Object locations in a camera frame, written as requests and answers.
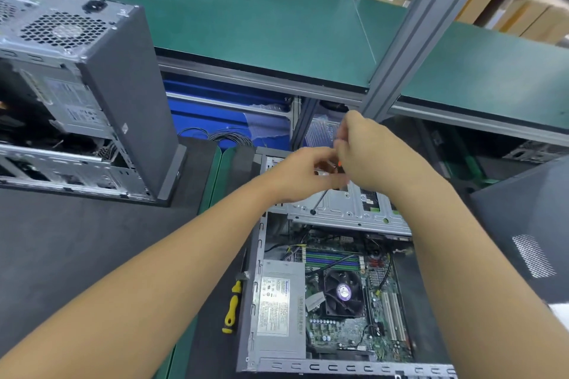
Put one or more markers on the person's right hand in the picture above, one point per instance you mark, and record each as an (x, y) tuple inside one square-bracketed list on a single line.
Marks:
[(378, 157)]

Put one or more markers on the person's left hand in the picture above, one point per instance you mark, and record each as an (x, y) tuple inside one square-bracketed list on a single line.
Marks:
[(302, 174)]

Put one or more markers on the dark grey computer case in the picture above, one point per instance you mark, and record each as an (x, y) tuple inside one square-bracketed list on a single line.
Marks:
[(356, 207)]

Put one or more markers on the black CPU fan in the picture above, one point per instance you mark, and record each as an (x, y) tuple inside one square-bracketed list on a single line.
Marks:
[(342, 290)]

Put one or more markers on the distant computer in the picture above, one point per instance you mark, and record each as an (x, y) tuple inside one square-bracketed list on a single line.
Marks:
[(538, 152)]

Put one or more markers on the green motherboard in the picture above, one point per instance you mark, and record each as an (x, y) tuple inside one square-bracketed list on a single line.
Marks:
[(356, 330)]

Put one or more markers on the grey case side panel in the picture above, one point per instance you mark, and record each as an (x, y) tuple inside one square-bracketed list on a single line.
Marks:
[(529, 232)]

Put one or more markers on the silver computer case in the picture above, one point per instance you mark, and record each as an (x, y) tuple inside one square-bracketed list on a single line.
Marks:
[(98, 81)]

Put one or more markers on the person's left forearm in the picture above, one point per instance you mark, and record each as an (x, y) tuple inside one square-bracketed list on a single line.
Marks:
[(115, 303)]

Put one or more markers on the person's right forearm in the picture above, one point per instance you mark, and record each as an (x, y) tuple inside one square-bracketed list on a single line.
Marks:
[(498, 285)]

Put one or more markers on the clear plastic bag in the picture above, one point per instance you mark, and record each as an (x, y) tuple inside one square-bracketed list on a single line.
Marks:
[(320, 130)]

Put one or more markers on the blue plastic crate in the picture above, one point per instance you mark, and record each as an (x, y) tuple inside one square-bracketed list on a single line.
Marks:
[(222, 112)]

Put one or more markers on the silver power supply unit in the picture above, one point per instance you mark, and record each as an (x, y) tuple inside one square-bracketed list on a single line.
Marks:
[(274, 312)]

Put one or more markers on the long green workbench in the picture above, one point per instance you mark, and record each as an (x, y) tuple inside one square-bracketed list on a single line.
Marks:
[(222, 10)]

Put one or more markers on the thick aluminium frame post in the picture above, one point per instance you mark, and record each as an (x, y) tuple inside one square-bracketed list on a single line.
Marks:
[(436, 19)]

